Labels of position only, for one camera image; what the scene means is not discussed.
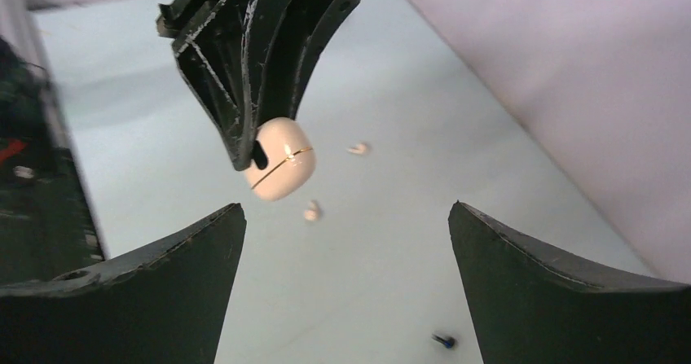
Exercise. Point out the white earbud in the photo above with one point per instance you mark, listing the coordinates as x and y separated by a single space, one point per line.
313 212
360 149

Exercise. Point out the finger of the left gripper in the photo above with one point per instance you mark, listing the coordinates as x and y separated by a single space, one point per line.
289 36
207 41

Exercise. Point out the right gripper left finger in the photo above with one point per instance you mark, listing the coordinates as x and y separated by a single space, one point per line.
164 302

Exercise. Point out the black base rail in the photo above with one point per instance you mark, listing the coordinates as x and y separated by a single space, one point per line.
47 228

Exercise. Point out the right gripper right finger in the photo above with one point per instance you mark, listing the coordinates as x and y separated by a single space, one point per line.
532 302

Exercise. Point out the white earbud charging case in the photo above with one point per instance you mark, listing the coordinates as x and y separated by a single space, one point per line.
283 160

